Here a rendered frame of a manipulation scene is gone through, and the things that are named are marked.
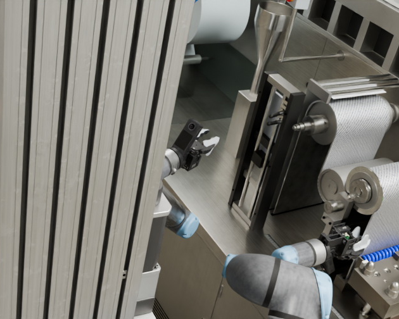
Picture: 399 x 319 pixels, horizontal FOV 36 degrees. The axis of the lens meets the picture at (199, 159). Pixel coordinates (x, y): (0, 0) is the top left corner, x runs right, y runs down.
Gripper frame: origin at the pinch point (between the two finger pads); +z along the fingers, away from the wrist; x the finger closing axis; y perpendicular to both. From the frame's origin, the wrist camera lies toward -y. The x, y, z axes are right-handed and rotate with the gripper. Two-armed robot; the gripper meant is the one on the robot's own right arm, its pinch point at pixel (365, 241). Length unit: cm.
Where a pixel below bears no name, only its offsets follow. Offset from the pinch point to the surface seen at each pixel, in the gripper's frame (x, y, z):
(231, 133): 80, -11, 4
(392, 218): -0.3, 7.4, 8.6
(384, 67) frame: 41, 37, 31
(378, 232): -0.3, 2.8, 4.4
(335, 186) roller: 16.3, 10.1, -2.2
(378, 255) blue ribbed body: -2.6, -5.2, 6.0
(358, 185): 6.9, 17.7, -4.6
